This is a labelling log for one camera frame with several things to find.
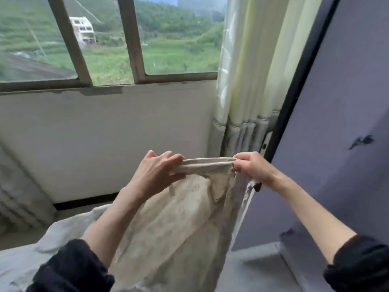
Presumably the person's left hand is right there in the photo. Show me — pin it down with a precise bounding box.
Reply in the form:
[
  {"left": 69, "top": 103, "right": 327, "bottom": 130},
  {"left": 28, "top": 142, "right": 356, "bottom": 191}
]
[{"left": 124, "top": 150, "right": 187, "bottom": 204}]

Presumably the person's right hand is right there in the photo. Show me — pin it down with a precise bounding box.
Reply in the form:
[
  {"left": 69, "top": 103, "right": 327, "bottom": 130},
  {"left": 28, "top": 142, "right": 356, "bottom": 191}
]
[{"left": 233, "top": 151, "right": 284, "bottom": 192}]

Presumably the cream bow-print blouse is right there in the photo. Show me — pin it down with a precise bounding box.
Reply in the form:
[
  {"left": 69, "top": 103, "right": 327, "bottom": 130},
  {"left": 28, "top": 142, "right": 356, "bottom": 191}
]
[{"left": 109, "top": 157, "right": 259, "bottom": 292}]

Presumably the light grey wardrobe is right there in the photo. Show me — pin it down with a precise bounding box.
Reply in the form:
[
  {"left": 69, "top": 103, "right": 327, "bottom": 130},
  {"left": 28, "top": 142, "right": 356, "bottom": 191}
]
[{"left": 231, "top": 0, "right": 389, "bottom": 292}]

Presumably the person's right forearm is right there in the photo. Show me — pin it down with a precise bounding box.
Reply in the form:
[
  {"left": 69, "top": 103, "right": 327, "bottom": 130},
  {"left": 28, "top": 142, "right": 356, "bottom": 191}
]
[{"left": 270, "top": 173, "right": 389, "bottom": 292}]

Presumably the dark framed window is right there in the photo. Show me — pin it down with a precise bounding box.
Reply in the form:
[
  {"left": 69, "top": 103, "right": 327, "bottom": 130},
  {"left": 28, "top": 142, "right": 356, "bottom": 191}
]
[{"left": 0, "top": 0, "right": 229, "bottom": 95}]

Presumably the white dotted bed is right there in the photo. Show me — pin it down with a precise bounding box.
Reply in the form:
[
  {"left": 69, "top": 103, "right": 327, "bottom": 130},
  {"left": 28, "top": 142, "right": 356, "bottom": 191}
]
[{"left": 0, "top": 204, "right": 113, "bottom": 292}]

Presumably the white building outside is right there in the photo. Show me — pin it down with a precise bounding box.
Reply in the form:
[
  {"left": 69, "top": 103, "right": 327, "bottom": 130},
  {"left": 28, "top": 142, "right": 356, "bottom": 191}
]
[{"left": 68, "top": 16, "right": 98, "bottom": 47}]

